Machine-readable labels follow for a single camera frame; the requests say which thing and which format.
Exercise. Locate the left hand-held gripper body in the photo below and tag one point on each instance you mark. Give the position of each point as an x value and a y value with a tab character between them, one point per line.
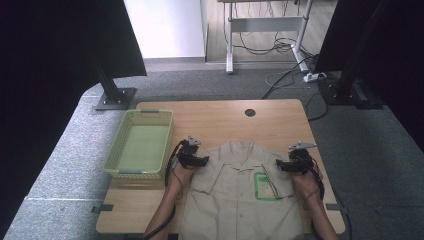
186	155

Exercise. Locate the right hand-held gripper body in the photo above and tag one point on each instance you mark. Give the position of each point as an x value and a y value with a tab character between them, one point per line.
301	160

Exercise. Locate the green plastic basket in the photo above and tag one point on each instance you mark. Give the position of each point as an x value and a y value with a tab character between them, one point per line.
143	148

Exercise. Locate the beige short-sleeved shirt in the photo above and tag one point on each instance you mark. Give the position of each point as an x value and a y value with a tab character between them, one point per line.
240	200

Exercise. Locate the person's left hand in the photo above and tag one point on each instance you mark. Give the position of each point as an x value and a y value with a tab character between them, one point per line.
181	178

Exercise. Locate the person's right hand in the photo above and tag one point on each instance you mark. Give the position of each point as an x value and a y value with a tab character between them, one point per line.
306	186

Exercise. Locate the round dark table grommet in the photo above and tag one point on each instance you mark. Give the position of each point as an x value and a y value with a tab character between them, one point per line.
250	112

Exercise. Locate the white power strip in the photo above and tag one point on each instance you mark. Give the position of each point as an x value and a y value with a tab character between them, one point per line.
311	77

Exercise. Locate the black metal stand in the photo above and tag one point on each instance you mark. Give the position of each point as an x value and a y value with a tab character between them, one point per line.
346	83
113	96

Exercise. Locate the grey table bracket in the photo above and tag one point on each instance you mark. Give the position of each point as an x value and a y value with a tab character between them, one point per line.
103	208
333	206

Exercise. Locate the white desk frame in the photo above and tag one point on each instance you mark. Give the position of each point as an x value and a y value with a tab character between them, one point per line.
266	24

